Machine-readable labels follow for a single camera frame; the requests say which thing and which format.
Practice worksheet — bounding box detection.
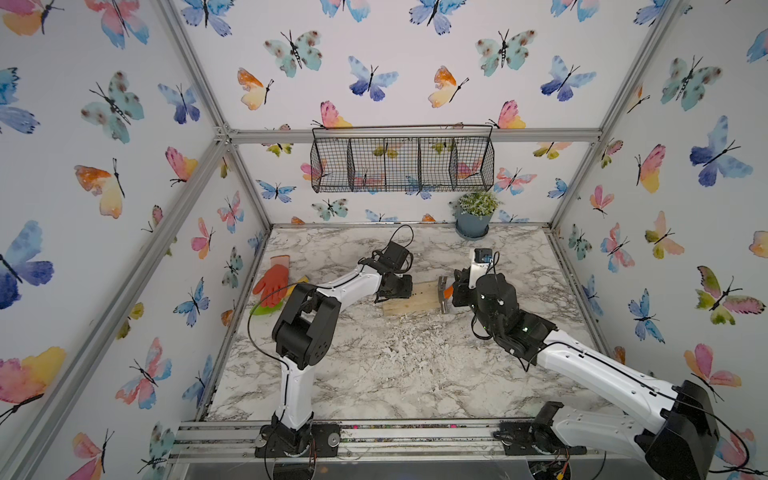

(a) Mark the orange black claw hammer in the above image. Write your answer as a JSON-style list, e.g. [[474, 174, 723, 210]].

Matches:
[[437, 276, 453, 314]]

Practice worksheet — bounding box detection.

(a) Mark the aluminium front rail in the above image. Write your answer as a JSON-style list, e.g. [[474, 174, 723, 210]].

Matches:
[[167, 418, 673, 464]]

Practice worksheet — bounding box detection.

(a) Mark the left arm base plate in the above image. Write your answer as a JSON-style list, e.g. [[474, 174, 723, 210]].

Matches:
[[254, 422, 341, 459]]

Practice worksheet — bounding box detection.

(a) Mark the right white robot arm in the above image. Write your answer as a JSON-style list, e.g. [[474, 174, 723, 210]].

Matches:
[[450, 265, 720, 479]]

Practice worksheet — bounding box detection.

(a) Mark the wooden block with nails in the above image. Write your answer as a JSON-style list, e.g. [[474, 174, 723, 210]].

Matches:
[[380, 279, 445, 317]]

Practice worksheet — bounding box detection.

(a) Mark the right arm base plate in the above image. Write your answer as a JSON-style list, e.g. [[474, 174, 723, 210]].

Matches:
[[492, 421, 588, 456]]

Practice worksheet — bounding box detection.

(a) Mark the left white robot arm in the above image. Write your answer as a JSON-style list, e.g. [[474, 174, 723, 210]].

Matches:
[[272, 241, 413, 432]]

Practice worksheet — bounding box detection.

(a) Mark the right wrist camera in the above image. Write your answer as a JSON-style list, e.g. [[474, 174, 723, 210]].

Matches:
[[468, 248, 494, 289]]

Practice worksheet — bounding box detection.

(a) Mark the red work glove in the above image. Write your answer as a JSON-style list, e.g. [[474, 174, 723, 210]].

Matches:
[[252, 255, 290, 308]]

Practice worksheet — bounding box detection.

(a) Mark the potted green plant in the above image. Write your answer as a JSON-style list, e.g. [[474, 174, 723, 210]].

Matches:
[[452, 191, 499, 240]]

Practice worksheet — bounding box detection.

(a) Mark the black wire wall basket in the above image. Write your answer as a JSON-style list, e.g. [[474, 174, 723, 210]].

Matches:
[[303, 124, 495, 195]]

